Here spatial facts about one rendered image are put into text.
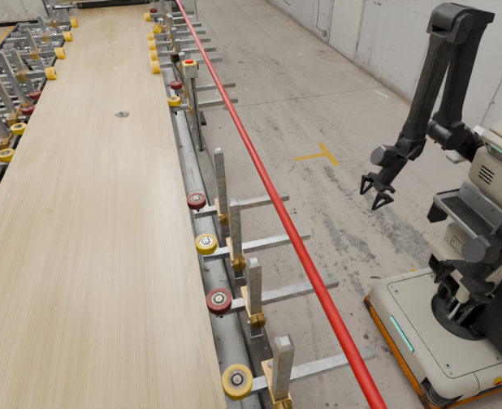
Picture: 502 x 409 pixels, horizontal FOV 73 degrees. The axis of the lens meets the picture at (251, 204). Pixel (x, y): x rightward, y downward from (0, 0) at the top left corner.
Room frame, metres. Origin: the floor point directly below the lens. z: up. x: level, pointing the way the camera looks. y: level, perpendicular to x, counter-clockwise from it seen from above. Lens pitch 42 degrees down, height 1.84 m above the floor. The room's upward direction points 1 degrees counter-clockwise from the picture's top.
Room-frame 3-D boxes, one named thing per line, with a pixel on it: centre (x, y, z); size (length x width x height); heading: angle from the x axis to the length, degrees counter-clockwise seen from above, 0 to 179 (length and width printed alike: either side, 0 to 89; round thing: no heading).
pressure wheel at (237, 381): (0.35, 0.05, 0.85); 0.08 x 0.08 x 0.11
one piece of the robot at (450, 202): (0.81, -0.76, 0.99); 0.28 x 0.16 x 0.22; 14
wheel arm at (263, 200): (1.13, 0.04, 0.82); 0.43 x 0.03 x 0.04; 104
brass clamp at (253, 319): (0.60, 0.00, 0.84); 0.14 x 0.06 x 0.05; 14
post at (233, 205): (0.82, 0.06, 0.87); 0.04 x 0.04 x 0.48; 14
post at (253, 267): (0.58, 0.00, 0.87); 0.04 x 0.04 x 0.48; 14
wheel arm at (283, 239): (0.89, -0.02, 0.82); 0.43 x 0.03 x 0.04; 104
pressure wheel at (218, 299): (0.59, 0.11, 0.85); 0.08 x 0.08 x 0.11
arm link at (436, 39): (0.97, -0.54, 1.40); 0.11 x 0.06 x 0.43; 15
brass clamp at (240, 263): (0.85, 0.06, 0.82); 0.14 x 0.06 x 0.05; 14
